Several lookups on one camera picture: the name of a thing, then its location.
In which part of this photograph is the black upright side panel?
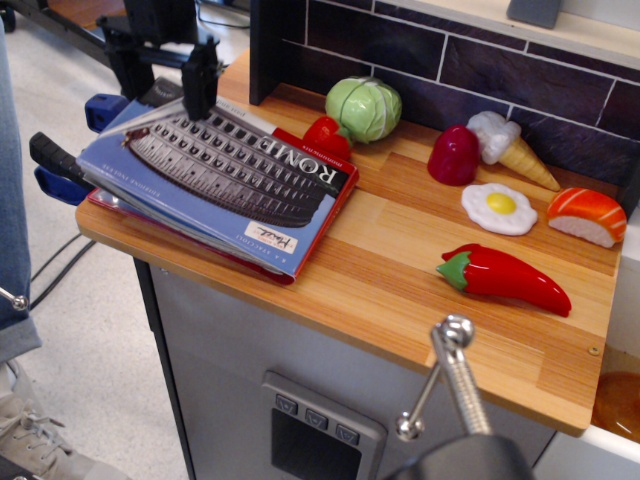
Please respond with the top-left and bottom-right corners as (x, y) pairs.
(249, 0), (307, 105)

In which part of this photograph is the silver screw clamp handle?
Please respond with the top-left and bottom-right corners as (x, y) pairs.
(396, 314), (493, 442)

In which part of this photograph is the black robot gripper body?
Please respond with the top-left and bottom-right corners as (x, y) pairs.
(97, 0), (219, 68)

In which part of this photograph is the red toy tomato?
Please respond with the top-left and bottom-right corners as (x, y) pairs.
(303, 116), (353, 160)

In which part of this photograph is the grey object on shelf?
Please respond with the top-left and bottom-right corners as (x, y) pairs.
(506, 0), (562, 29)

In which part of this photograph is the blue Rome picture book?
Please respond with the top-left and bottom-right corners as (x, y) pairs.
(78, 95), (359, 284)

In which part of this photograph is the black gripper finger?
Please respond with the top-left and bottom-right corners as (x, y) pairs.
(106, 47), (155, 100)
(181, 43), (219, 120)

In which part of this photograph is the black table leg with caster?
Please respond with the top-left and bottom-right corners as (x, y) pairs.
(1, 0), (126, 66)

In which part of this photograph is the red toy chili pepper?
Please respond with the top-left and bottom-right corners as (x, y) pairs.
(436, 243), (572, 317)

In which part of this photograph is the small silver clamp knob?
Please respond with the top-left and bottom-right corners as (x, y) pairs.
(0, 288), (29, 311)

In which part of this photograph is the blue black bar clamp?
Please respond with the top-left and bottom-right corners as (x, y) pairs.
(29, 94), (130, 206)

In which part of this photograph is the toy salmon sushi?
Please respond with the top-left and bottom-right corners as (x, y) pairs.
(546, 187), (627, 248)

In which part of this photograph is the black floor cable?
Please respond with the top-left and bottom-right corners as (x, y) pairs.
(195, 0), (251, 71)

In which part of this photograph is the grey toy kitchen cabinet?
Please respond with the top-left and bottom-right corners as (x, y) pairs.
(133, 258), (559, 480)

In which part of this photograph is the toy fried egg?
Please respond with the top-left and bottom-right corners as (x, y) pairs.
(461, 183), (538, 236)

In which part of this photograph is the dark red toy jelly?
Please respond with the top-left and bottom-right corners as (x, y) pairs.
(427, 125), (481, 186)

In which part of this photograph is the beige sneaker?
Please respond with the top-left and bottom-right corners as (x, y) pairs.
(0, 359), (131, 480)

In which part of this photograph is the toy ice cream cone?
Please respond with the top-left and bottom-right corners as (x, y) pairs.
(466, 111), (560, 191)

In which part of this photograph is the green toy cabbage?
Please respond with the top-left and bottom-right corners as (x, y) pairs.
(325, 77), (402, 144)

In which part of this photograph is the person's blue jeans leg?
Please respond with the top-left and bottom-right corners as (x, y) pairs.
(1, 38), (42, 363)

